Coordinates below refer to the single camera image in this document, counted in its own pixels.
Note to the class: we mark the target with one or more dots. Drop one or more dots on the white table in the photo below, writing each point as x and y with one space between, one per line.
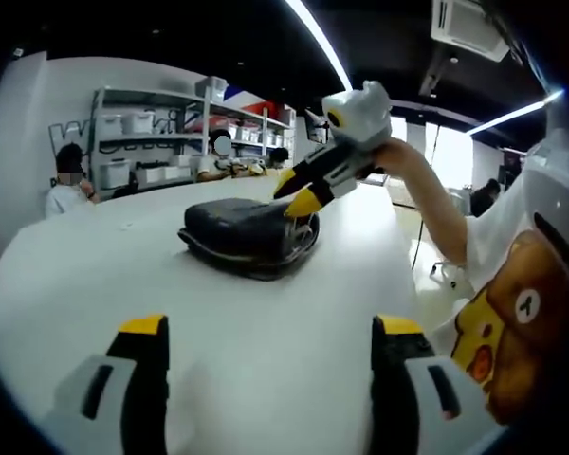
218 341

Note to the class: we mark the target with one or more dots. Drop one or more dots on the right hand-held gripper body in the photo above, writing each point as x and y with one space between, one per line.
360 116

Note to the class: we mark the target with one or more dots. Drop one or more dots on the black monitor on stand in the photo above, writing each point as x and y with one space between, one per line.
315 128

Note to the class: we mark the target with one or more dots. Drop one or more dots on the long ceiling light strip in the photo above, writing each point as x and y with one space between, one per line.
322 38

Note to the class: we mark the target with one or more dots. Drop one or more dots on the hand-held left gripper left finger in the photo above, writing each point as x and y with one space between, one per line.
137 393

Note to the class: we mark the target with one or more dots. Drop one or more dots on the short ceiling light strip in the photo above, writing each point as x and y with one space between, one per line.
517 111

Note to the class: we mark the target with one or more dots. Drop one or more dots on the white grey chest-worn device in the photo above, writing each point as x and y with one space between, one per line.
550 180

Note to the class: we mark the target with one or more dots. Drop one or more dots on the person's right hand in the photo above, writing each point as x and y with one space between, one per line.
398 158

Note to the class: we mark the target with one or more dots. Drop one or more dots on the dark grey fluffy towel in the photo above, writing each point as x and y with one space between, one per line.
237 227

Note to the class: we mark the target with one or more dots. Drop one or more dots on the white ceiling air conditioner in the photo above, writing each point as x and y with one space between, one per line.
469 28

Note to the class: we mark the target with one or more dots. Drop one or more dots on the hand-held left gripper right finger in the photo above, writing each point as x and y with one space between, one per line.
398 398

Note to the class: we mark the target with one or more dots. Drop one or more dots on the white swivel chair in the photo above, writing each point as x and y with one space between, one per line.
446 272

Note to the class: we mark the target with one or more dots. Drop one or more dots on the metal shelf with white bins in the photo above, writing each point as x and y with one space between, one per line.
111 123

